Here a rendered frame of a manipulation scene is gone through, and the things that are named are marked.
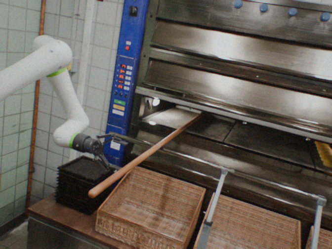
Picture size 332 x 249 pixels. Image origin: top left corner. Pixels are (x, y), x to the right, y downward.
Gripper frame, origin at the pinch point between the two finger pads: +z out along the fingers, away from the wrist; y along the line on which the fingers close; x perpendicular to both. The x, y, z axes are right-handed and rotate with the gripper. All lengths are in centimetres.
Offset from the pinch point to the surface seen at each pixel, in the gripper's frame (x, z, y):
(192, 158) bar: -31.0, 27.9, 1.9
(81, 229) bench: -15, -25, 61
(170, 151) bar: -30.9, 14.5, 1.9
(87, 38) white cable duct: -66, -72, -48
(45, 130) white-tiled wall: -68, -103, 31
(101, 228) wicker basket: -18, -14, 57
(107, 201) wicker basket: -30, -18, 46
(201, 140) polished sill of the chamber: -68, 24, 1
